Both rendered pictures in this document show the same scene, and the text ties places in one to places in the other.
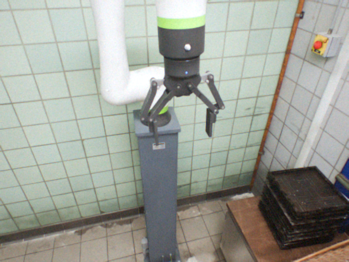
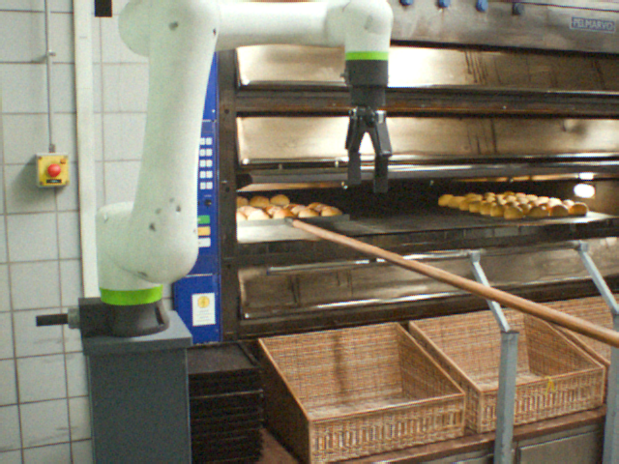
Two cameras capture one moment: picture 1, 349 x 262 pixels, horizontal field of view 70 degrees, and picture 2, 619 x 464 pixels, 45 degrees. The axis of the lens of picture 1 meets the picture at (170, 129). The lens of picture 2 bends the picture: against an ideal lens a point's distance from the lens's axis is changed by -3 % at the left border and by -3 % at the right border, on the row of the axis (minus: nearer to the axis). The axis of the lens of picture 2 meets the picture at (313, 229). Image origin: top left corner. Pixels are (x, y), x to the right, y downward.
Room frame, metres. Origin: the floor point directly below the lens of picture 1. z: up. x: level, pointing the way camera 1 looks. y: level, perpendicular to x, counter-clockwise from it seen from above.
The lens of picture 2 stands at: (0.86, 1.57, 1.61)
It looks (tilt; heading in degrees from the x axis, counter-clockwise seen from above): 9 degrees down; 261
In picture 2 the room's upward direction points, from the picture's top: straight up
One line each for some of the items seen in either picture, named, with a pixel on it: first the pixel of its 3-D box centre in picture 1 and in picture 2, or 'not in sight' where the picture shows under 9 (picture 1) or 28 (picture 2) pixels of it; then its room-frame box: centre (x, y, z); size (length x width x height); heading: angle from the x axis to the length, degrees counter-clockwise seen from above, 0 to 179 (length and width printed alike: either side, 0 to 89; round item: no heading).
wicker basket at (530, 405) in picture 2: not in sight; (503, 362); (-0.23, -0.96, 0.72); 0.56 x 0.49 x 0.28; 15
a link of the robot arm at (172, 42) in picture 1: (180, 39); (365, 74); (0.51, -0.02, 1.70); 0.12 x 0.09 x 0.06; 12
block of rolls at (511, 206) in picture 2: not in sight; (511, 204); (-0.60, -1.78, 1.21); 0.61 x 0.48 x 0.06; 104
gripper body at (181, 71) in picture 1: (181, 75); (367, 109); (0.50, -0.02, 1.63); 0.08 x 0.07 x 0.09; 102
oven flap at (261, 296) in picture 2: not in sight; (459, 270); (-0.14, -1.21, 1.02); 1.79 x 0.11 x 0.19; 14
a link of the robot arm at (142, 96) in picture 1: (151, 89); (132, 251); (0.99, 0.08, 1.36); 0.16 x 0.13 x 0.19; 115
